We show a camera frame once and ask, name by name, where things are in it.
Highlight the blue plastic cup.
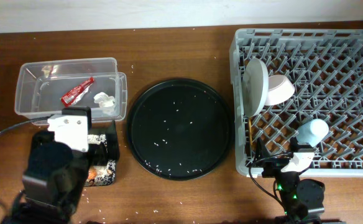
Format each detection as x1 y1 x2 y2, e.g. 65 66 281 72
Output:
296 119 329 147

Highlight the white tissue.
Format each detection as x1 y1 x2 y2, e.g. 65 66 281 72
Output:
94 92 116 114

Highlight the red snack wrapper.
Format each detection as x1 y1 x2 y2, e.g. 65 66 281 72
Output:
60 77 95 107

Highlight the grey plate with leftovers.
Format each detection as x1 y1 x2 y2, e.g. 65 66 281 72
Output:
242 58 269 118

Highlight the round black serving tray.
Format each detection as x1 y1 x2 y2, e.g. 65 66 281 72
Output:
126 78 234 181

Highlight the black rectangular tray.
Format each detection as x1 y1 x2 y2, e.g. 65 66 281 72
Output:
85 121 120 187

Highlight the food leftovers pile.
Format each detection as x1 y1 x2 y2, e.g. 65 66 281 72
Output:
84 134 117 187

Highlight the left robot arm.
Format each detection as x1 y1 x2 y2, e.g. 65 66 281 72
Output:
2 129 120 223

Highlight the grey dishwasher rack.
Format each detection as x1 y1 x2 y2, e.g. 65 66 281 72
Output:
229 29 363 177

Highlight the wooden chopstick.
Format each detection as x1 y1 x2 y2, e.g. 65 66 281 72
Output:
248 118 253 150

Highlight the pink white bowl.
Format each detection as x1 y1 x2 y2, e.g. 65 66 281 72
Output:
265 75 295 106

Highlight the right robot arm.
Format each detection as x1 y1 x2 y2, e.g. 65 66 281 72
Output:
250 138 325 223

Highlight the orange carrot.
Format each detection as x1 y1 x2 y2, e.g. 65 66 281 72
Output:
88 169 97 180

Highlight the clear plastic bin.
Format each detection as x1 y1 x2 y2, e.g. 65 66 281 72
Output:
14 57 127 123

